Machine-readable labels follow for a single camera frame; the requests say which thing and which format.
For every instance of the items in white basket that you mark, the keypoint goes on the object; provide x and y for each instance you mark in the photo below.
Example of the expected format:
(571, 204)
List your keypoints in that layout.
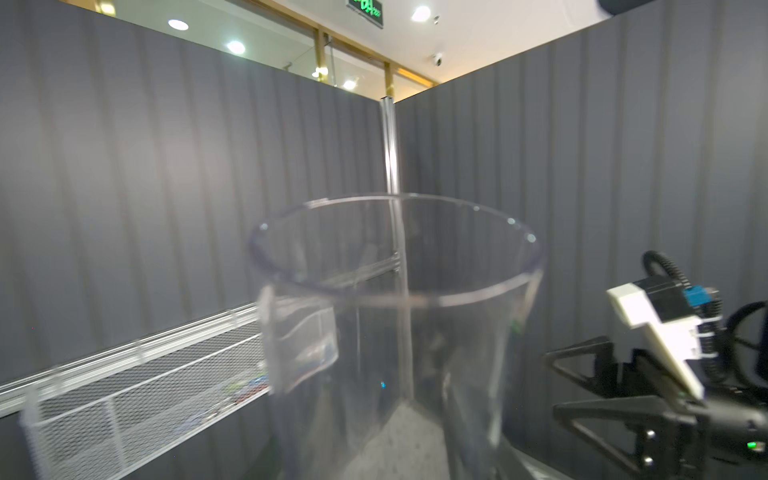
(227, 397)

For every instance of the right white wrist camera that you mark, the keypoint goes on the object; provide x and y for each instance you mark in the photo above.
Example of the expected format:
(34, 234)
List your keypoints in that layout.
(665, 311)

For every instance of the floral table mat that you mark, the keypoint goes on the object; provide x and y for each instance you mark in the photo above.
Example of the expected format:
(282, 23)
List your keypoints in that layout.
(409, 444)

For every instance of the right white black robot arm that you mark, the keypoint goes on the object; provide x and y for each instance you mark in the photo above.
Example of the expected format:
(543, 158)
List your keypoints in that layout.
(730, 339)

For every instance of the clear flute glass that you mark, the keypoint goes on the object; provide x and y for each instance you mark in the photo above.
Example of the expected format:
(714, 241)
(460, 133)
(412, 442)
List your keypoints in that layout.
(365, 301)

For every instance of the white mesh wall basket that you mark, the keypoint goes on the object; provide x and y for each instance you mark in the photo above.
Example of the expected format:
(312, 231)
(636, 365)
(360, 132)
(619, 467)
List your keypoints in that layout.
(107, 418)

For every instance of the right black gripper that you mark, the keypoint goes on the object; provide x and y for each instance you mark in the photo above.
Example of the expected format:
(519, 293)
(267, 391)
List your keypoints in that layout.
(675, 435)

